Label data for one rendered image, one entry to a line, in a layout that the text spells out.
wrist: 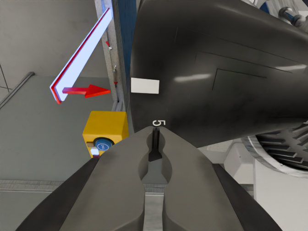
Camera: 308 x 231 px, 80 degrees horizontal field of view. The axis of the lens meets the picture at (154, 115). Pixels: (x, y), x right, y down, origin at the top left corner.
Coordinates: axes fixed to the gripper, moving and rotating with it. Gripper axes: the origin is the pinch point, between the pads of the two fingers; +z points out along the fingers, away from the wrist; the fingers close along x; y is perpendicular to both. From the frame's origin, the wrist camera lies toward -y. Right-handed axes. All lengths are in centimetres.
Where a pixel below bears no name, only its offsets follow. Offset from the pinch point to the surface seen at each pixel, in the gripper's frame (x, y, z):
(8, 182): -67, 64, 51
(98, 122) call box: -14.8, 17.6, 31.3
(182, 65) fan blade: 2.6, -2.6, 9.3
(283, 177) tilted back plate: 30.0, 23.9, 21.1
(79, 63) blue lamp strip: -11.6, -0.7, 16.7
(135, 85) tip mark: -2.5, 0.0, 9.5
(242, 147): 38, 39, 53
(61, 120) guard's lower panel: -59, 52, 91
